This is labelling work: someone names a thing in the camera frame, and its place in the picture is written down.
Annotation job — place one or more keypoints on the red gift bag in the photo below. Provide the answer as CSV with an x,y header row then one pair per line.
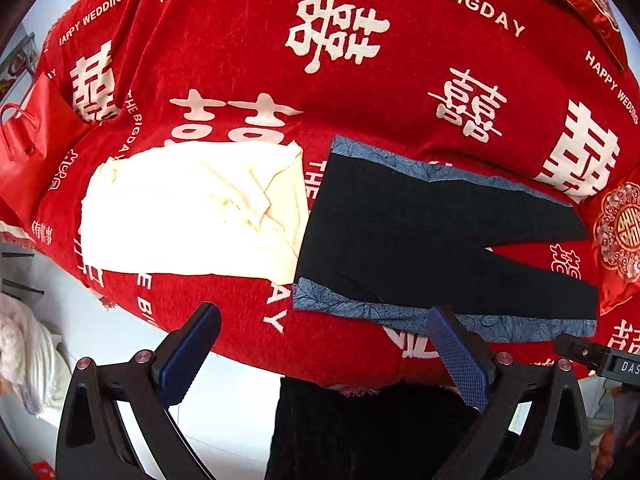
x,y
34,141

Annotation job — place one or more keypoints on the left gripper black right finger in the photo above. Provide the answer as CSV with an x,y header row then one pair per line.
x,y
531,419

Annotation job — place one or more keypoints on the white crumpled cloth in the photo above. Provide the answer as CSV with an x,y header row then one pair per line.
x,y
31,365

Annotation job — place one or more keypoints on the cream folded garment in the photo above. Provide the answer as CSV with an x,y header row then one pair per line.
x,y
197,208

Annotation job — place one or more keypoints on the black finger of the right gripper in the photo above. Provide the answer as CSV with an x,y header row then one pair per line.
x,y
606,362

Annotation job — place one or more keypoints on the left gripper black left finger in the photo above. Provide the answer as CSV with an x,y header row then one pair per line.
x,y
93,442

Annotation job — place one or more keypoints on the black pants with blue trim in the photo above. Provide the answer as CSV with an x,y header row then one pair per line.
x,y
390,239

